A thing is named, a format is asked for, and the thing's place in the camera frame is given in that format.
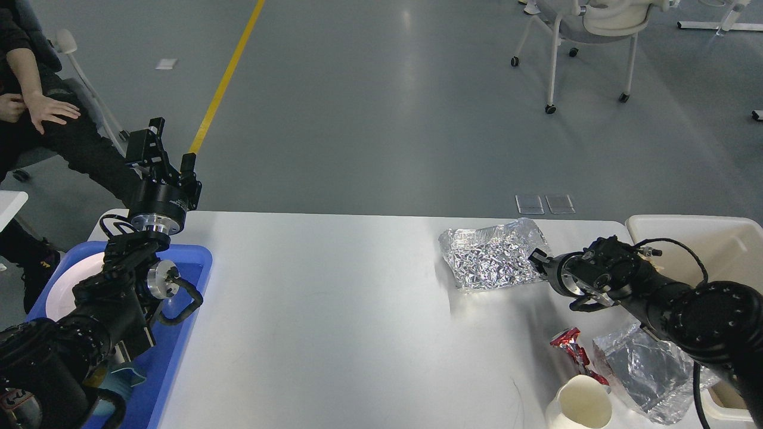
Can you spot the beige plastic bin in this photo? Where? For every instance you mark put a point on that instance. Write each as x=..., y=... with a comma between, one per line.
x=731, y=250

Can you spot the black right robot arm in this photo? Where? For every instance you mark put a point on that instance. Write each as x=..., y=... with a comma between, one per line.
x=717, y=323

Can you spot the left floor socket plate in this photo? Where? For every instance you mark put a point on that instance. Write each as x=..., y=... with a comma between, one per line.
x=529, y=204

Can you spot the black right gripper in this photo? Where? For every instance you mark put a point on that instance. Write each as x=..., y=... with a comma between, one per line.
x=555, y=270

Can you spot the teal mug yellow inside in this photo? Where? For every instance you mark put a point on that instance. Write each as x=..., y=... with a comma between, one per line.
x=128, y=382

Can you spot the pink plate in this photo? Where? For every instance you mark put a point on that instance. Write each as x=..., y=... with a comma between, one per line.
x=60, y=301

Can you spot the right floor socket plate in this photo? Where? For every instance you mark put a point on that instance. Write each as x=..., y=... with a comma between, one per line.
x=560, y=204

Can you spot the white office chair left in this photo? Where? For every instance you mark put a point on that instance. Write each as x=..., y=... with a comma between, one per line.
x=63, y=43

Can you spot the person's bare forearm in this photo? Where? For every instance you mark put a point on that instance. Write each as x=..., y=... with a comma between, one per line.
x=22, y=62

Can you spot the floor socket plate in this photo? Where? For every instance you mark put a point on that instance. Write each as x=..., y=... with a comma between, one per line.
x=529, y=204
x=560, y=204

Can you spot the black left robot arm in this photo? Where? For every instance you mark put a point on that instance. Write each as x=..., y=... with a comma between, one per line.
x=51, y=369

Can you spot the white office chair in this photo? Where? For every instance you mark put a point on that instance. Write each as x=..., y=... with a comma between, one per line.
x=590, y=22
x=63, y=43

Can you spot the red snack wrapper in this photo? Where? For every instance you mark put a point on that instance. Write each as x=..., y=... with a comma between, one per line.
x=568, y=342

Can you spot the seated person in black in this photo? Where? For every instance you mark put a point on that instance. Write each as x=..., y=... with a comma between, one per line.
x=78, y=142

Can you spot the white table base far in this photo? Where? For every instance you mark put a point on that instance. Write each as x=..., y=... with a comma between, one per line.
x=729, y=22

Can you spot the aluminium foil sheet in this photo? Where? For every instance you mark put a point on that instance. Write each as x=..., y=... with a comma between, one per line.
x=493, y=257

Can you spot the foil tray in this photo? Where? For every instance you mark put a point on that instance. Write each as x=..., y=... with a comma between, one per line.
x=653, y=377

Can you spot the white paper on floor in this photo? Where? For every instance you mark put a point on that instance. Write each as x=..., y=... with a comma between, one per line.
x=166, y=64

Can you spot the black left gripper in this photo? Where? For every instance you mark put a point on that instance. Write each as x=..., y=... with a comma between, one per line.
x=165, y=196

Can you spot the white office chair right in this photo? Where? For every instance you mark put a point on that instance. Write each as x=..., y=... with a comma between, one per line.
x=590, y=22

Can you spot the person's hand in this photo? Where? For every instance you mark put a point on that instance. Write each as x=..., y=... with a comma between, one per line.
x=44, y=109

